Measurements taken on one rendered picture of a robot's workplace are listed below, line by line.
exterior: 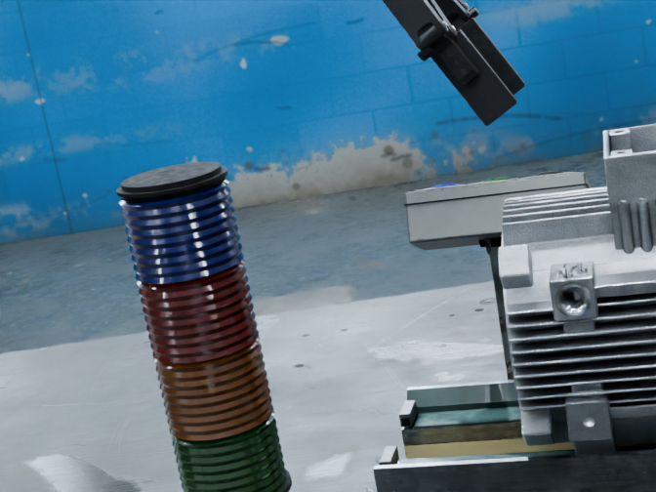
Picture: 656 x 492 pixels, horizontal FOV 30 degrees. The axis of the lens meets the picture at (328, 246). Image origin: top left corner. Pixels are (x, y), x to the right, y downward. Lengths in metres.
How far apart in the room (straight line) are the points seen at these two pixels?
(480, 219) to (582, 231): 0.27
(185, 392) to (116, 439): 0.81
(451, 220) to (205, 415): 0.54
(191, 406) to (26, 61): 6.00
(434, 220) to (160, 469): 0.43
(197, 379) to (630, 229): 0.36
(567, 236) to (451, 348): 0.67
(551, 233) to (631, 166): 0.08
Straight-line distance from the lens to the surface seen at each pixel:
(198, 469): 0.68
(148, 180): 0.66
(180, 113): 6.48
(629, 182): 0.88
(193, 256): 0.64
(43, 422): 1.59
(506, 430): 1.03
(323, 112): 6.39
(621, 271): 0.88
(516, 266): 0.87
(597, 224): 0.90
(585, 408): 0.88
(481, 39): 1.01
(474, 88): 0.94
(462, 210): 1.15
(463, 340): 1.57
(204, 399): 0.66
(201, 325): 0.65
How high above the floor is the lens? 1.33
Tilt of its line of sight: 14 degrees down
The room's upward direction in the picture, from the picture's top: 10 degrees counter-clockwise
